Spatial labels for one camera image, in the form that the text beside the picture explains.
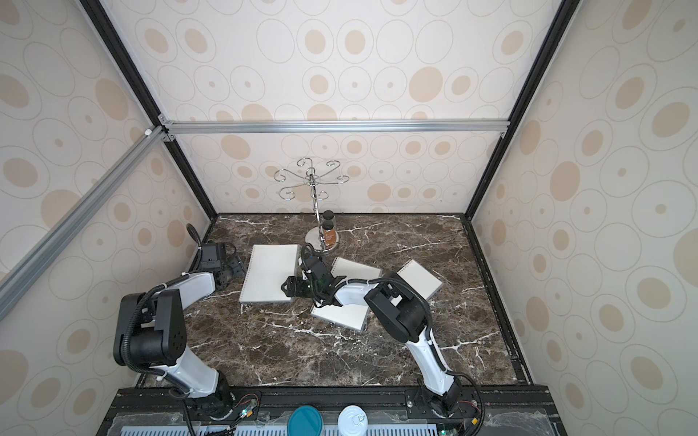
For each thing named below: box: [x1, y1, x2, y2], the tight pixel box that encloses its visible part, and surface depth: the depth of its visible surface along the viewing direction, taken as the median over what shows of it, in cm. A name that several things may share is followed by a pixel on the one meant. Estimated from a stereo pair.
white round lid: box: [337, 405, 369, 436], surface depth 68 cm
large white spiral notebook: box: [239, 243, 301, 303], surface depth 104 cm
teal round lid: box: [287, 405, 324, 436], surface depth 66 cm
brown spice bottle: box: [321, 219, 337, 248], surface depth 104 cm
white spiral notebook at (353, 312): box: [310, 256, 383, 332], surface depth 91 cm
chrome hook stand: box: [273, 157, 350, 253], surface depth 89 cm
